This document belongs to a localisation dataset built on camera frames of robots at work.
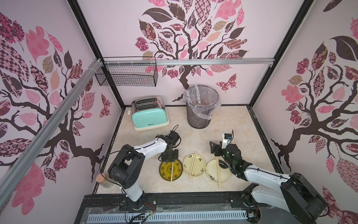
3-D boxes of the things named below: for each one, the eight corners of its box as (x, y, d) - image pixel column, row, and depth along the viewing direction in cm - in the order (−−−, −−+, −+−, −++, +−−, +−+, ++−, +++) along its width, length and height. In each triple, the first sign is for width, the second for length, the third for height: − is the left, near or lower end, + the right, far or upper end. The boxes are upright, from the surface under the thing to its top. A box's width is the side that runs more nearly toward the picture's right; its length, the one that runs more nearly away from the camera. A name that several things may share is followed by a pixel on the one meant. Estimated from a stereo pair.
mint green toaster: (134, 130, 105) (126, 115, 92) (139, 111, 118) (133, 95, 105) (168, 130, 105) (166, 115, 92) (169, 111, 118) (168, 95, 105)
